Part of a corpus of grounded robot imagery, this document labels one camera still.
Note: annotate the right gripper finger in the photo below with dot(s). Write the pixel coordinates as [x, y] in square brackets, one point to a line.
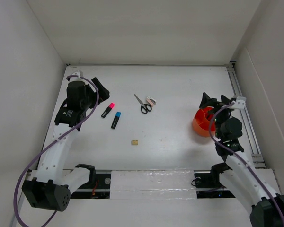
[206, 101]
[225, 100]

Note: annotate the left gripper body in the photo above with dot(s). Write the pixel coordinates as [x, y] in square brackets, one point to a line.
[91, 100]

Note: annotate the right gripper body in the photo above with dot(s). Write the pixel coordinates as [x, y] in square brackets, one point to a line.
[220, 117]

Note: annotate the small yellow eraser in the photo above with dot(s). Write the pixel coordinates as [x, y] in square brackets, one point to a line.
[134, 142]

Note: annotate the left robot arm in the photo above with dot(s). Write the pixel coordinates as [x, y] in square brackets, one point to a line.
[50, 189]

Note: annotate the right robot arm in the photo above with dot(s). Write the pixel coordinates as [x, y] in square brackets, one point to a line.
[264, 205]

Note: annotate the pink capped highlighter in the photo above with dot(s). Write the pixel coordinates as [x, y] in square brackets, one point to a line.
[107, 110]

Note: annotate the orange round divided container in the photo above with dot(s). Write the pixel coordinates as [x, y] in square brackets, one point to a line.
[203, 123]

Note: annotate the blue capped highlighter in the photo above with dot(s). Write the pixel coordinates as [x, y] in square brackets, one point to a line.
[115, 120]

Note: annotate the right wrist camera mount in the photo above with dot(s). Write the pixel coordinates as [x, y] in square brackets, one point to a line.
[238, 102]

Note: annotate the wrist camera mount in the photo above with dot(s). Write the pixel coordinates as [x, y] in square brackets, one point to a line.
[238, 102]
[77, 74]

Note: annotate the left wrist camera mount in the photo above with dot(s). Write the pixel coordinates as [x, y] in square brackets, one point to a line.
[77, 74]

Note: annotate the black handled scissors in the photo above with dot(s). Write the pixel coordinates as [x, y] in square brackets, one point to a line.
[145, 108]

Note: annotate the aluminium rail right side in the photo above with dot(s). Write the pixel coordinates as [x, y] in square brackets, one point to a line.
[249, 132]

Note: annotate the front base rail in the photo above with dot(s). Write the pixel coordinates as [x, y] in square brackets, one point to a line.
[152, 185]

